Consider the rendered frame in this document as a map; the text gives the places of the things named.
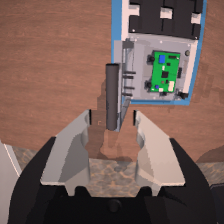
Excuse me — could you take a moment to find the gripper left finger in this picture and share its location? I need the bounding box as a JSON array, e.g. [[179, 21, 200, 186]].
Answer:
[[7, 109, 92, 224]]

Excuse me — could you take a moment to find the green circuit board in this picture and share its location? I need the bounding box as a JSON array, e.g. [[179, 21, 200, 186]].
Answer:
[[150, 52, 180, 92]]

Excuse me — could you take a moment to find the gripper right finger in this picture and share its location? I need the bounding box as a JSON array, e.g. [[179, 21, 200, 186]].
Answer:
[[133, 109, 218, 224]]

